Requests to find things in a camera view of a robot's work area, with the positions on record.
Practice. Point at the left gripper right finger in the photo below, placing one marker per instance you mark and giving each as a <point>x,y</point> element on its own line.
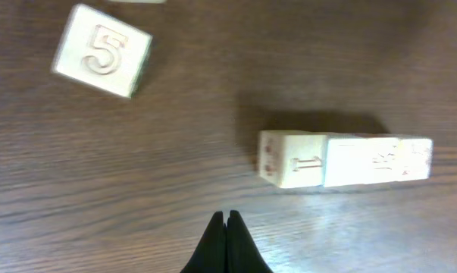
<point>242,253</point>

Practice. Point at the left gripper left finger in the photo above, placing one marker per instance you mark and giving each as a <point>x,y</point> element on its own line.
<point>210,254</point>

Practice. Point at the wooden block blue edge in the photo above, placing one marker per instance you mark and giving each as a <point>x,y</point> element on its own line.
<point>291,158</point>

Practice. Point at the plain carved wooden block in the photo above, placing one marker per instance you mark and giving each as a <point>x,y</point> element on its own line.
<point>360,160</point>

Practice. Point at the wooden block blue bottom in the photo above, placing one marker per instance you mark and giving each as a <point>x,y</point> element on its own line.
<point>414,158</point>

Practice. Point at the wooden block number five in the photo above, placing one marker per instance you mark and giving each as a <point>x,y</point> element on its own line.
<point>101,51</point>

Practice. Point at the blue H block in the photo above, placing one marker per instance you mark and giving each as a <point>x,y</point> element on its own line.
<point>140,1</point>

